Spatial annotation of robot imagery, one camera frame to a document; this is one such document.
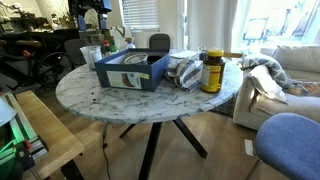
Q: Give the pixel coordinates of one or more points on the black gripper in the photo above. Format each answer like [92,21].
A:
[89,6]

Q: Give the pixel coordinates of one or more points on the silver metal cup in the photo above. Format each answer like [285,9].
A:
[136,59]

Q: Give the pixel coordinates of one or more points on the white plastic cup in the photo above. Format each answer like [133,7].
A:
[90,56]

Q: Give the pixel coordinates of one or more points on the blue cardboard box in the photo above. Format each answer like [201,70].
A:
[133,78]

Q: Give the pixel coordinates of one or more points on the green bottle red cap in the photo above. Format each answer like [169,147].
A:
[111,46]

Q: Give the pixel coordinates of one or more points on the gray chair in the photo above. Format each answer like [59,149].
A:
[75,51]

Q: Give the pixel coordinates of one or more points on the clear bottle orange cap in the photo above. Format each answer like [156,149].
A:
[130,44]

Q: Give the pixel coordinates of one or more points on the white window blinds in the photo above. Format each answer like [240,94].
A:
[140,15]

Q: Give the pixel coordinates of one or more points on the black cluttered desk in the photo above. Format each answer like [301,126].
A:
[30,36]

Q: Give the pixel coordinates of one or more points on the black spoked wheel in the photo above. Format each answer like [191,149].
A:
[43,71]

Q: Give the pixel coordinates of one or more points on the black chair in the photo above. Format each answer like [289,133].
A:
[159,41]

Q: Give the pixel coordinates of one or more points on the white paper sheet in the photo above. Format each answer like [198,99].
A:
[183,54]

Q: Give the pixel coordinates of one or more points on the blue white striped cloth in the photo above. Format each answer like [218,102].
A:
[185,75]

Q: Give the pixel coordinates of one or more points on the white curtain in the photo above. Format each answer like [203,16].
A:
[210,23]

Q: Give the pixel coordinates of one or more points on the brown yellow vitamin bottle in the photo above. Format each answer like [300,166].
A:
[212,71]

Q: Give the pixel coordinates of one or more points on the black table legs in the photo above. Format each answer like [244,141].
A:
[151,146]

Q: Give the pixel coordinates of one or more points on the wooden stick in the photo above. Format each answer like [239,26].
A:
[233,54]

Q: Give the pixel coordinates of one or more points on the dark patterned rug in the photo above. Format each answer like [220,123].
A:
[225,106]

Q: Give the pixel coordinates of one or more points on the gray white patterned blanket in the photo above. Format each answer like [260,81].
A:
[275,68]

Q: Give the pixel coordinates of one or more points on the white paper slip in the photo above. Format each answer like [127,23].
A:
[249,147]

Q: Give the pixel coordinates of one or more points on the gray sofa pillow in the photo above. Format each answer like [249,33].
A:
[298,58]

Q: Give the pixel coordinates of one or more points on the beige sofa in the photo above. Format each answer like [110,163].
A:
[293,106]

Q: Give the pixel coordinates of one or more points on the colourful patterned pillow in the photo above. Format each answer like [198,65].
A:
[305,88]

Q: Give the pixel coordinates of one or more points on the blue round chair seat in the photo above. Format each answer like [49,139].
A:
[290,143]

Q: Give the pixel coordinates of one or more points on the green lit metal rail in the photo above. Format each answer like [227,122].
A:
[20,140]

